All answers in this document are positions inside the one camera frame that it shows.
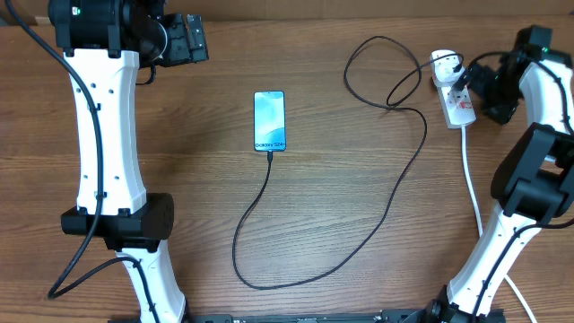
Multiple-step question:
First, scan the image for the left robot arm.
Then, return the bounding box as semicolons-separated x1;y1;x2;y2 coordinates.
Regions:
48;0;208;322

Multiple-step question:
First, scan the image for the white power strip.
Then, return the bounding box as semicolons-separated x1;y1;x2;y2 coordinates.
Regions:
437;86;476;129

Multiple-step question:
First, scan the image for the brown cardboard backdrop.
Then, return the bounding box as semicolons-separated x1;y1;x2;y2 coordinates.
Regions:
0;0;574;27

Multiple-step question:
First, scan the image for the black USB charging cable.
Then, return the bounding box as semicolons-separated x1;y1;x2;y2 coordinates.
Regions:
231;35;465;291

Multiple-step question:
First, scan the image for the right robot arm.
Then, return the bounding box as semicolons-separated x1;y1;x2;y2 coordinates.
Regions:
408;25;573;322

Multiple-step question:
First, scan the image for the blue screen smartphone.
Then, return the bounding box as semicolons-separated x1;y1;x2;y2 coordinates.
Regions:
254;91;287;152

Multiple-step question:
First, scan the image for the white USB wall charger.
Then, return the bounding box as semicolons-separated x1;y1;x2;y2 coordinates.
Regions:
430;49;465;88

